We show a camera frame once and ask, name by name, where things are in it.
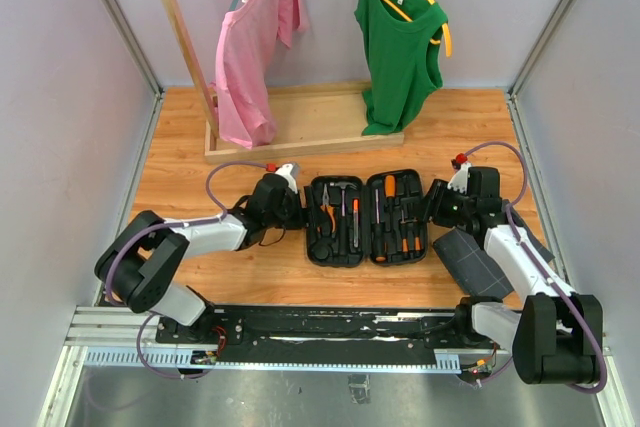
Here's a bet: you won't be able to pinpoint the pink t-shirt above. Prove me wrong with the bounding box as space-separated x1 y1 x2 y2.
214 0 309 149

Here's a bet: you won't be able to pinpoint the black plastic tool case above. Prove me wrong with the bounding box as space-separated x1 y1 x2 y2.
306 169 429 268

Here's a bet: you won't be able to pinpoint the grey folded cloth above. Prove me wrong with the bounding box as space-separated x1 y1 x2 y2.
432 206 557 296

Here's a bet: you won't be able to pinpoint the slim black orange screwdriver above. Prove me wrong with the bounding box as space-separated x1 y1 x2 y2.
410 220 421 254

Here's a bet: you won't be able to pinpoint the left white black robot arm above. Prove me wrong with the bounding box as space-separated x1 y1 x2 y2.
94 163 304 343

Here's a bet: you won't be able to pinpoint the small orange screwdriver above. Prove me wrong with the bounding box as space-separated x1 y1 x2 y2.
384 175 396 214

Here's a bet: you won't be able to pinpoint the steel claw hammer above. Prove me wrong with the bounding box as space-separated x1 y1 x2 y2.
329 180 357 257

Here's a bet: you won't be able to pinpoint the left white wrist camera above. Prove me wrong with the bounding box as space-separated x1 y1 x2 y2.
267 162 300 194

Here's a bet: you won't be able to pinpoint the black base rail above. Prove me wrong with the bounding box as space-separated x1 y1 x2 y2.
155 305 498 369

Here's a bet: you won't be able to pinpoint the wooden clothes rack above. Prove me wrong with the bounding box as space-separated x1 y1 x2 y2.
162 0 404 165

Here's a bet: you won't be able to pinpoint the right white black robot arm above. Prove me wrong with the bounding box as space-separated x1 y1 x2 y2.
418 164 608 393

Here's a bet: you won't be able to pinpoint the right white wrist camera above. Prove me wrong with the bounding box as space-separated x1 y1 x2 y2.
447 153 472 194

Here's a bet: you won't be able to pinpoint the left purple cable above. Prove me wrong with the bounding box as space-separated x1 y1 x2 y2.
103 160 274 381

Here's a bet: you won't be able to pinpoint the thin black orange screwdriver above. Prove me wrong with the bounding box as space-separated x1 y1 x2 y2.
400 208 409 259

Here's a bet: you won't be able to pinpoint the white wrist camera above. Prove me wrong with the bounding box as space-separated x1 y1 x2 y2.
267 162 300 194
447 153 472 194

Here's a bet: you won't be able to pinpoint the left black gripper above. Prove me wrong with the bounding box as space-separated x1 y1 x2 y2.
266 186 330 231

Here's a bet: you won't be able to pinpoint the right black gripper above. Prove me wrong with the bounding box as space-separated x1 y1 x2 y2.
409 179 474 228

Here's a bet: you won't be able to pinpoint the orange handled pliers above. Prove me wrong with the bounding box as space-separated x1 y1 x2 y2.
321 184 336 237

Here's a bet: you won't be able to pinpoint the green tank top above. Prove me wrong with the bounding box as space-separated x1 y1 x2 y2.
354 0 448 135

